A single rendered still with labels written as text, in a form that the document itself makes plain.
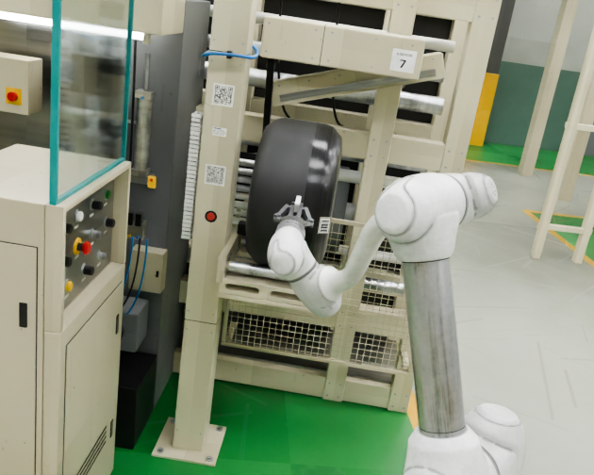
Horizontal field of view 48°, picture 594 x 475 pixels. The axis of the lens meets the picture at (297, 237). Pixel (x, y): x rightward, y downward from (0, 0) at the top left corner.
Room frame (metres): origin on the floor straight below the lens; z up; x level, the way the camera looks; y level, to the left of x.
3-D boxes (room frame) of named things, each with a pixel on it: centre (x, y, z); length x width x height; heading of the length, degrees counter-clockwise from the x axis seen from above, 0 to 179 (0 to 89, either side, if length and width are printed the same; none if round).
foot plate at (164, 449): (2.39, 0.33, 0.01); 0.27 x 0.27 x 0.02; 88
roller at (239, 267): (2.26, 0.07, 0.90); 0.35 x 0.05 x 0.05; 88
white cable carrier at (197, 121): (2.36, 0.41, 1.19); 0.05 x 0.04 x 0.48; 178
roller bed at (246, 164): (2.79, 0.28, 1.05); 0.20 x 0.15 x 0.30; 88
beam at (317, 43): (2.70, -0.06, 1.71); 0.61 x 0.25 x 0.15; 88
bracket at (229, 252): (2.41, 0.25, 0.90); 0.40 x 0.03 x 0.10; 178
